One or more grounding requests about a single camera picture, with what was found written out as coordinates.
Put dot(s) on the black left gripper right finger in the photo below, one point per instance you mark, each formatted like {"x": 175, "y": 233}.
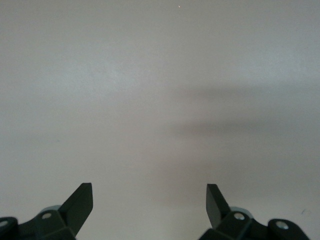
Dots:
{"x": 215, "y": 207}

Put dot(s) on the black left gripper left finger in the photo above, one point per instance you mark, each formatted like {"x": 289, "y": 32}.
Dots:
{"x": 77, "y": 207}

